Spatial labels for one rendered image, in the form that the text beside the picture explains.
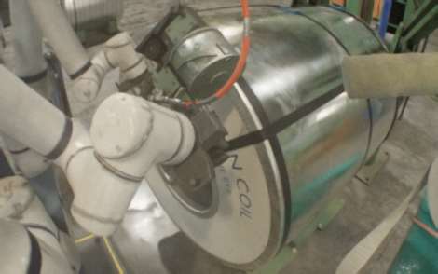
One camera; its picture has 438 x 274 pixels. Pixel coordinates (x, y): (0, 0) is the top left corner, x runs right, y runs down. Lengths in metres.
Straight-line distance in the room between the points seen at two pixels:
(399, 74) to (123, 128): 0.30
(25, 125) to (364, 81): 0.43
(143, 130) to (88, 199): 0.14
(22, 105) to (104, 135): 0.16
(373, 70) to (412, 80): 0.03
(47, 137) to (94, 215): 0.15
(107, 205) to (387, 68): 0.37
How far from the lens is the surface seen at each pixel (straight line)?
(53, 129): 0.48
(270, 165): 0.80
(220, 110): 0.87
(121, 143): 0.35
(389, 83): 0.21
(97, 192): 0.41
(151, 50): 0.79
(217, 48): 0.62
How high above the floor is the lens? 1.64
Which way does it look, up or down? 38 degrees down
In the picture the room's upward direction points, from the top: 2 degrees clockwise
